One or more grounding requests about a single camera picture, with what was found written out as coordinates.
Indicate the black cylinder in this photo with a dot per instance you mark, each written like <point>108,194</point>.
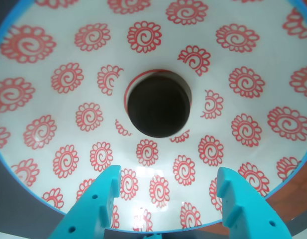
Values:
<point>158,107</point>

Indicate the brown leather chessboard mat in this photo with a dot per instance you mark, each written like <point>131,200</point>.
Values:
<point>300,189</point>

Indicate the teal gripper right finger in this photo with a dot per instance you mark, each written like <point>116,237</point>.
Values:
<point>250,211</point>

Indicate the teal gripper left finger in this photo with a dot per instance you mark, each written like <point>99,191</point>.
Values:
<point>93,199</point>

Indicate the white bowl red flower pattern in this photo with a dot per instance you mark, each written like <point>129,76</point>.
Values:
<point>68,117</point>

